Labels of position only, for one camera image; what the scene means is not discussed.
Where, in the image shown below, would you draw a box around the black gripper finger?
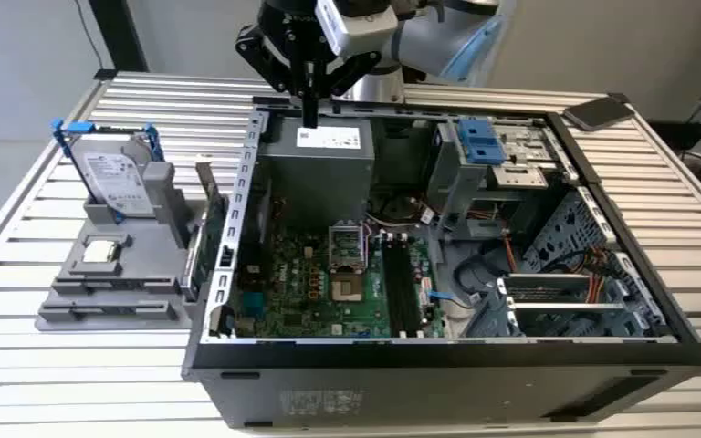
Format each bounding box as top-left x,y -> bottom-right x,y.
232,25 -> 313,129
309,49 -> 385,129

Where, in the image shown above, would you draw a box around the white-latched RAM slot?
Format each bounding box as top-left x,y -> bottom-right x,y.
386,233 -> 408,339

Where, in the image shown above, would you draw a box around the grey power supply unit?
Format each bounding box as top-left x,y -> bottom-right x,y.
257,116 -> 377,232

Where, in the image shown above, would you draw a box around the blue plastic drive latch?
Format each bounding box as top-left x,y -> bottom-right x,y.
456,117 -> 505,166

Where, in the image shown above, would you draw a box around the grey metal drive cage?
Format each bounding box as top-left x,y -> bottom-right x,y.
432,116 -> 570,241

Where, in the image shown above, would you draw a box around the hard disk in blue carrier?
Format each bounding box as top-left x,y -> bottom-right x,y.
49,117 -> 166,225

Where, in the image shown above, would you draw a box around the green graphics card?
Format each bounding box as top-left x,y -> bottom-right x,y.
180,152 -> 232,303

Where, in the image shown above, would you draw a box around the dark grey flat device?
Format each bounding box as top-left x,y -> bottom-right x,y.
561,93 -> 637,132

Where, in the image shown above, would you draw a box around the CPU socket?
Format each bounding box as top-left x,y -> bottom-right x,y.
328,269 -> 370,306

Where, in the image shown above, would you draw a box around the grey parts rack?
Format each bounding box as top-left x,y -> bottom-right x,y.
33,162 -> 233,333

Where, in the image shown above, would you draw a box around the green motherboard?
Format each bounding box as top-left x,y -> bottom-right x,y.
234,223 -> 450,339

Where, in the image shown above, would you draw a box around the silver CPU chip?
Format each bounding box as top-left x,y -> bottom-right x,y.
80,239 -> 125,265

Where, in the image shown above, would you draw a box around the grey metal disk bay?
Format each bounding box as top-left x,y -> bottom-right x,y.
469,253 -> 653,339

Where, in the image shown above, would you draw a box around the black and grey PC case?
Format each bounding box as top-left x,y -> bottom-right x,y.
178,94 -> 701,430

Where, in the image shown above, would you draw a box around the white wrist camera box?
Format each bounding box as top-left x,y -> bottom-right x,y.
316,0 -> 400,56

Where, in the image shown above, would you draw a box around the black vertical post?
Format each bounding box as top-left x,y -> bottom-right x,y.
85,0 -> 149,73

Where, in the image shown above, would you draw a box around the yellow black beige wire bundle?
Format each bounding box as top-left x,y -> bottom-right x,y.
362,193 -> 442,229

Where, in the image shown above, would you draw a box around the thin wire locking lever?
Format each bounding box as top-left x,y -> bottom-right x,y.
360,218 -> 372,273

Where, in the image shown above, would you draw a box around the metal socket cover frame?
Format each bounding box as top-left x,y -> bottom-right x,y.
328,219 -> 366,271

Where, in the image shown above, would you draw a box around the orange red power wires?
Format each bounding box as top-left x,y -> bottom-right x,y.
469,204 -> 517,277

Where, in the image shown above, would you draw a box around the thick black cable loop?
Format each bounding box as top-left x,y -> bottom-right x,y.
452,253 -> 504,306

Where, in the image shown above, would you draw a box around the orange yellow wire bundle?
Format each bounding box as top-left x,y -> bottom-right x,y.
580,245 -> 612,306

